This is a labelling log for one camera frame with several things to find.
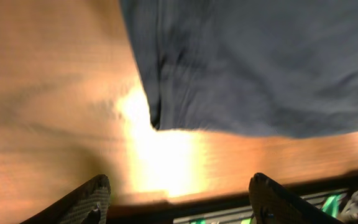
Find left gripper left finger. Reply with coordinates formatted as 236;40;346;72
22;174;111;224

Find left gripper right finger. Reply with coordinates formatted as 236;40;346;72
249;173;342;224

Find navy blue shorts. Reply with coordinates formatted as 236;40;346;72
121;0;358;138

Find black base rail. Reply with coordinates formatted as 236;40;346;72
107;170;358;223

